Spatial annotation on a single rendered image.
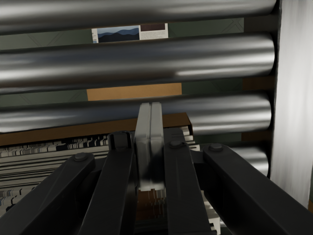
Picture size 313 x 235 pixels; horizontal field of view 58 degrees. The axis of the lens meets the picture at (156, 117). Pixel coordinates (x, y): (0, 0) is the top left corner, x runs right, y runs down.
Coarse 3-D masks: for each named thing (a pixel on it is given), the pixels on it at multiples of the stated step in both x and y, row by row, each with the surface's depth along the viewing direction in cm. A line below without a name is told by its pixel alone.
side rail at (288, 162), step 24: (288, 0) 27; (312, 0) 27; (264, 24) 32; (288, 24) 28; (312, 24) 28; (288, 48) 29; (312, 48) 29; (288, 72) 30; (312, 72) 30; (288, 96) 30; (312, 96) 30; (288, 120) 31; (312, 120) 31; (264, 144) 34; (288, 144) 32; (312, 144) 32; (288, 168) 33; (312, 168) 33; (288, 192) 34
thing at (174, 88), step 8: (104, 88) 111; (112, 88) 111; (120, 88) 111; (128, 88) 111; (136, 88) 111; (144, 88) 111; (152, 88) 111; (160, 88) 111; (168, 88) 111; (176, 88) 111; (88, 96) 112; (96, 96) 112; (104, 96) 112; (112, 96) 112; (120, 96) 112; (128, 96) 112; (136, 96) 112; (144, 96) 112; (152, 96) 112
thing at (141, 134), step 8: (144, 104) 20; (144, 112) 18; (144, 120) 17; (136, 128) 16; (144, 128) 15; (136, 136) 14; (144, 136) 14; (136, 144) 14; (144, 144) 14; (136, 152) 14; (144, 152) 14; (136, 160) 14; (144, 160) 14; (144, 168) 14; (144, 176) 14; (144, 184) 15
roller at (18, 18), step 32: (0, 0) 27; (32, 0) 27; (64, 0) 27; (96, 0) 27; (128, 0) 27; (160, 0) 27; (192, 0) 27; (224, 0) 28; (256, 0) 28; (0, 32) 30; (32, 32) 30
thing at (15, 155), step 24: (24, 144) 28; (48, 144) 27; (72, 144) 26; (96, 144) 25; (192, 144) 23; (0, 168) 24; (24, 168) 23; (48, 168) 23; (0, 192) 19; (24, 192) 19; (144, 192) 17; (0, 216) 17; (144, 216) 15; (216, 216) 14
